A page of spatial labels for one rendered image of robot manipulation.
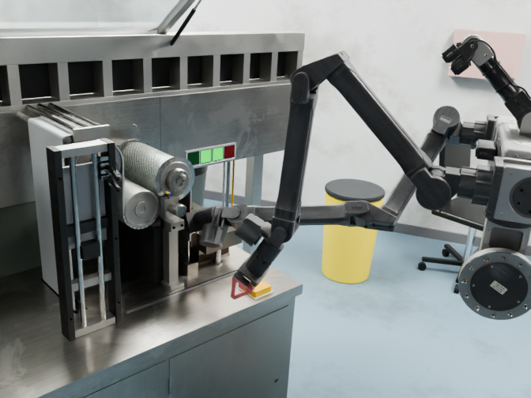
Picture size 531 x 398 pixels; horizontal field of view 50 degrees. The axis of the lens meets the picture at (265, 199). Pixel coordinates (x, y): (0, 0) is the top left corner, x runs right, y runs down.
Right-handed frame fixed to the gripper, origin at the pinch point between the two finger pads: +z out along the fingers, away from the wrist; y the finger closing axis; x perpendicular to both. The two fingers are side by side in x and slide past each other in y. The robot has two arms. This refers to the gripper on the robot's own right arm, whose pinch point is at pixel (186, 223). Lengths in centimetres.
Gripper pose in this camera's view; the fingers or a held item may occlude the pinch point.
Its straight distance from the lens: 192.4
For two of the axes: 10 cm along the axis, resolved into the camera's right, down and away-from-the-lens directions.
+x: -2.7, -9.6, 0.2
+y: 7.4, -1.9, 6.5
